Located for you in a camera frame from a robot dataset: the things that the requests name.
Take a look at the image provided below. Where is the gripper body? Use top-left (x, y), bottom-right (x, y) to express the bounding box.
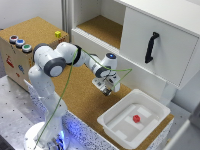
top-left (92, 73), bottom-right (121, 97)

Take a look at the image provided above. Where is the white plastic box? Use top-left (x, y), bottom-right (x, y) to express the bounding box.
top-left (96, 88), bottom-right (171, 150)

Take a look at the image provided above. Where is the pink block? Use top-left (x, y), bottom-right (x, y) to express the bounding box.
top-left (132, 114), bottom-right (141, 124)

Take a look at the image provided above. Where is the yellow block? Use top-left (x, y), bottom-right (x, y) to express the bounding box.
top-left (54, 30), bottom-right (62, 38)

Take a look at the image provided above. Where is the wooden drawer box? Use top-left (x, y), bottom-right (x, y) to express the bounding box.
top-left (0, 16), bottom-right (70, 92)

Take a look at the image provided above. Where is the white sliding door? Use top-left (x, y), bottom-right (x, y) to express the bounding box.
top-left (119, 6), bottom-right (200, 89)

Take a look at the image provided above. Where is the white cabinet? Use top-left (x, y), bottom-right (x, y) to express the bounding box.
top-left (70, 0), bottom-right (200, 107)

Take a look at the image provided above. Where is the green button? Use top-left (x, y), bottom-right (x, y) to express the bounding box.
top-left (21, 43), bottom-right (33, 54)

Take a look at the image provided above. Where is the blue button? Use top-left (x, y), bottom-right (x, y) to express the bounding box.
top-left (15, 38), bottom-right (26, 49)

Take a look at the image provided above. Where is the red button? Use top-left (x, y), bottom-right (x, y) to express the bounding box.
top-left (8, 34), bottom-right (19, 45)

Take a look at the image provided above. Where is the green cable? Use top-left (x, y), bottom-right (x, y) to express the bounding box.
top-left (33, 48), bottom-right (133, 150)

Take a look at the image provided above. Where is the black door handle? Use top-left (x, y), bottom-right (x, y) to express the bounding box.
top-left (144, 31), bottom-right (160, 64)

